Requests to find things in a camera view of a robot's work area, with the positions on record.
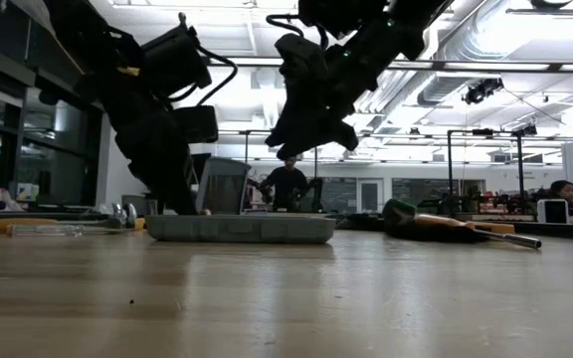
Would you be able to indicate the small white printed box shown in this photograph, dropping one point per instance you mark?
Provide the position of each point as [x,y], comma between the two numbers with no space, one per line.
[28,192]

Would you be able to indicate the tall black frame stand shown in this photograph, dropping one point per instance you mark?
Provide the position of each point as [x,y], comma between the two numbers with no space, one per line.
[449,164]

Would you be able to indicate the dark background monitor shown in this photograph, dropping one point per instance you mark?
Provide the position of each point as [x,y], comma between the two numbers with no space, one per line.
[204,164]

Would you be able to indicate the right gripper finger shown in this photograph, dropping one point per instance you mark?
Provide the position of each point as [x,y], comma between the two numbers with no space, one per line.
[347,135]
[301,136]

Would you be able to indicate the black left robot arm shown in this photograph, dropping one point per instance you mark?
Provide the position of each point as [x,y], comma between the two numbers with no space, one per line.
[92,50]

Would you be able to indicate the yellow paper tag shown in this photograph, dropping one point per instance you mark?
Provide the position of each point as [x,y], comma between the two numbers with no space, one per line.
[128,71]

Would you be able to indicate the white box device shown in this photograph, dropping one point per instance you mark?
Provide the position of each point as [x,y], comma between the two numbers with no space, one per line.
[552,211]

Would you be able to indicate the black table frame rail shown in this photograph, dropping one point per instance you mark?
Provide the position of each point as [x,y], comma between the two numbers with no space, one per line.
[565,231]

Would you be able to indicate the black and orange tool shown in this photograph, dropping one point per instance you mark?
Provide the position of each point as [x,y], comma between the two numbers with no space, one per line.
[139,224]

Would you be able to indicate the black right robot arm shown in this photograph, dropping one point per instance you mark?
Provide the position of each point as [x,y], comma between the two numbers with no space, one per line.
[391,30]

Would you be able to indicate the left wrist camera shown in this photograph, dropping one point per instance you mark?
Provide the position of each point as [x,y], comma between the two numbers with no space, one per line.
[197,124]

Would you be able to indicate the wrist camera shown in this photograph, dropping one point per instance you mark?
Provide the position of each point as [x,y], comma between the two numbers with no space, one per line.
[197,124]
[299,57]

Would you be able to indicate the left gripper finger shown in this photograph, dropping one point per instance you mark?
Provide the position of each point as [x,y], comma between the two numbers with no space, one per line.
[144,169]
[177,184]

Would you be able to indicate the grey plastic tool case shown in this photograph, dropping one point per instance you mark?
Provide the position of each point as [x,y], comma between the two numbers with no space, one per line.
[242,230]

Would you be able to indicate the black ceiling spotlight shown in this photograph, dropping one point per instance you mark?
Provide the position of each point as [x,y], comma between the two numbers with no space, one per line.
[480,92]

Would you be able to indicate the background workbench with equipment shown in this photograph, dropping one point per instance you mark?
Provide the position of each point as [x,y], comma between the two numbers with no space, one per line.
[495,204]

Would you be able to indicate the shiny clear object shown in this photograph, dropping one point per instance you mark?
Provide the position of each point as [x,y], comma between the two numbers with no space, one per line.
[130,211]

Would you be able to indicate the grey mesh office chair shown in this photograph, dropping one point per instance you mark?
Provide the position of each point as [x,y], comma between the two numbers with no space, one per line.
[224,189]

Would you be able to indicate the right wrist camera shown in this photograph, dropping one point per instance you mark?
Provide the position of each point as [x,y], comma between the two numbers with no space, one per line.
[299,57]

